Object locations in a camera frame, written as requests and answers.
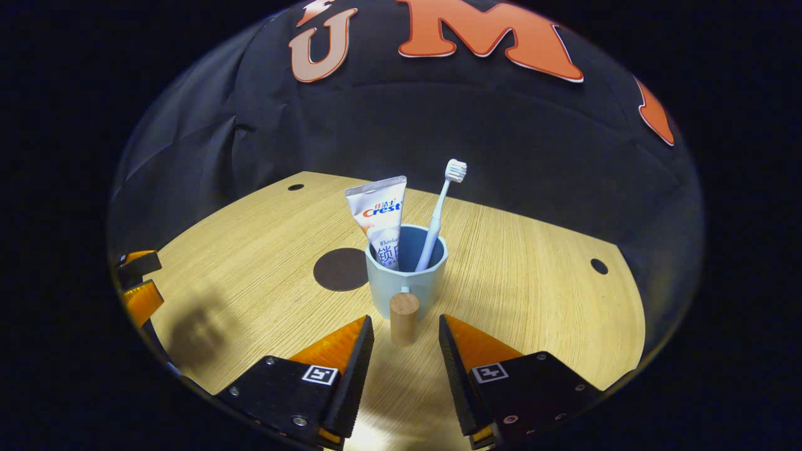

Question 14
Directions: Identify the dark brown round coaster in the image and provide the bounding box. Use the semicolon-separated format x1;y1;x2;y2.
313;247;370;292

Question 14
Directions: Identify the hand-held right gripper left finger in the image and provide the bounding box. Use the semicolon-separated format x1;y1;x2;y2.
216;315;375;450

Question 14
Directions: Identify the light blue cup wooden handle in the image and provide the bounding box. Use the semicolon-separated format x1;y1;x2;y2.
365;224;449;346

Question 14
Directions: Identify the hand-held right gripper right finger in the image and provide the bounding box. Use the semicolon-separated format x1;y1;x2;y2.
438;314;605;450

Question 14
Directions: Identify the white toothpaste tube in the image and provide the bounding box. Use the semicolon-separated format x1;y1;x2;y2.
345;175;408;271

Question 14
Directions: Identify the light blue toothbrush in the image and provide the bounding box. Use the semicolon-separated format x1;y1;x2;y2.
415;158;468;273

